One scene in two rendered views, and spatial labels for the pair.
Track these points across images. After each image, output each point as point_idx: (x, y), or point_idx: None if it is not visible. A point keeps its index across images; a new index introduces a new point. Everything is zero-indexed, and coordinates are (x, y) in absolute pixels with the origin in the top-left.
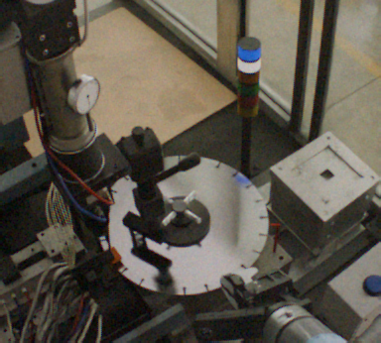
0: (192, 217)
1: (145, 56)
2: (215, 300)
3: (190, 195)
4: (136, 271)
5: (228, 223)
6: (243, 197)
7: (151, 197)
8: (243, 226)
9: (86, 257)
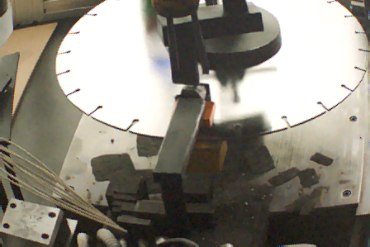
0: None
1: None
2: (353, 137)
3: None
4: (258, 116)
5: (284, 7)
6: None
7: None
8: (303, 2)
9: (118, 194)
